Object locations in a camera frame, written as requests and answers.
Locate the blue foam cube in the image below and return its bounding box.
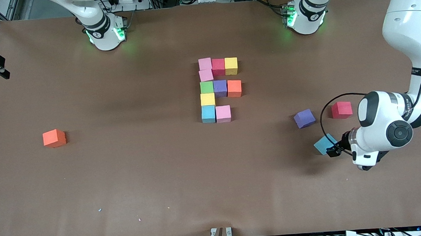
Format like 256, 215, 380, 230
313, 133, 339, 156
201, 105, 217, 124

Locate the crimson foam cube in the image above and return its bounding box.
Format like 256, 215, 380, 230
212, 58, 226, 77
330, 100, 353, 120

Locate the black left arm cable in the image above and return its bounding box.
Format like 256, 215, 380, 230
318, 92, 373, 159

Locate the orange foam cube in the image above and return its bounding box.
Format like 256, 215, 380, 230
42, 128, 67, 149
227, 80, 243, 99

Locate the purple foam cube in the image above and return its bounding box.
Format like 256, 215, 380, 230
293, 108, 317, 130
213, 80, 228, 98

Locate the yellow foam cube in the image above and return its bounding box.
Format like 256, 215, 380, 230
224, 57, 238, 76
200, 93, 216, 107

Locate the metal table edge bracket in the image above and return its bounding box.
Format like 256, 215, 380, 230
210, 226, 233, 236

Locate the pink foam cube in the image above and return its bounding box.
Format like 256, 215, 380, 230
198, 57, 213, 71
215, 105, 232, 123
199, 69, 215, 84

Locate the green foam cube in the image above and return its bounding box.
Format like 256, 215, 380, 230
200, 81, 215, 95

